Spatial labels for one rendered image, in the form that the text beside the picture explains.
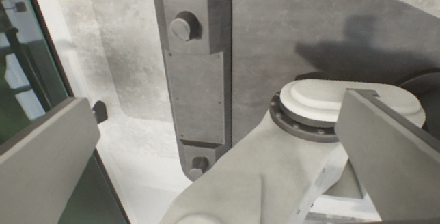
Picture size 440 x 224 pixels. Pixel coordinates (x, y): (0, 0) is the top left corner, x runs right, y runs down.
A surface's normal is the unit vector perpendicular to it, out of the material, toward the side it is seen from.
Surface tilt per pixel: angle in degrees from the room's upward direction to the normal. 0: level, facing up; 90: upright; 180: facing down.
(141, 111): 0
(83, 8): 0
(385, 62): 0
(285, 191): 90
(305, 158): 90
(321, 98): 90
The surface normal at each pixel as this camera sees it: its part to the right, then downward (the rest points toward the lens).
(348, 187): -0.03, -0.85
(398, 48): -0.19, 0.51
